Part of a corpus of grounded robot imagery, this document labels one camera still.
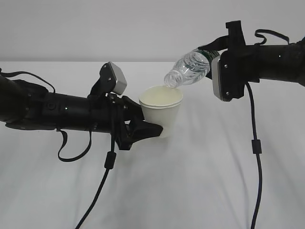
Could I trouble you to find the clear water bottle green label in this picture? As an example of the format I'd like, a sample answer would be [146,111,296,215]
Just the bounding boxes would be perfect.
[164,49,220,88]

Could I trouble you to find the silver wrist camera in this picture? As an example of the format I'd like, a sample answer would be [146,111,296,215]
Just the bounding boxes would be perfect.
[100,62,127,95]
[211,51,245,102]

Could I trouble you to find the black right camera cable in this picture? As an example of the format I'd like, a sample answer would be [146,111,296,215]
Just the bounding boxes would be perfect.
[244,81,263,229]

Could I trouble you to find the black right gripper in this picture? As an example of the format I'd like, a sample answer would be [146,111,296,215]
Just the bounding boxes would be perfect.
[197,20,246,52]

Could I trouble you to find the black camera cable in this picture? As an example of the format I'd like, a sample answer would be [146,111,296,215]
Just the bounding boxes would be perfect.
[244,81,263,229]
[0,70,117,229]

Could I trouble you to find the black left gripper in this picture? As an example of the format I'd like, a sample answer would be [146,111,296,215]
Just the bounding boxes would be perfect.
[107,94,163,150]

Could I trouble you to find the white paper cup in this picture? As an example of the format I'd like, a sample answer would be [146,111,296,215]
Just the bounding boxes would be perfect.
[139,85,183,138]

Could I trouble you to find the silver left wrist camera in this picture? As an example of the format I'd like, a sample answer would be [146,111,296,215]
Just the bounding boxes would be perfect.
[100,62,127,95]

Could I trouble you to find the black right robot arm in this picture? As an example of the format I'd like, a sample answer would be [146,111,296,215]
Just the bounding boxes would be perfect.
[199,21,305,86]

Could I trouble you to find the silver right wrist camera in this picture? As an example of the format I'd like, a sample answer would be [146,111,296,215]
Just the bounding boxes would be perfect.
[211,51,245,102]

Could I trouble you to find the black left camera cable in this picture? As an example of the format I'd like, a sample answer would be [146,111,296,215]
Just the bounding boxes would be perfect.
[0,70,117,229]

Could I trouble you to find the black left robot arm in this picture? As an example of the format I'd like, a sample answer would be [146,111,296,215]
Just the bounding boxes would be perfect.
[0,62,163,150]

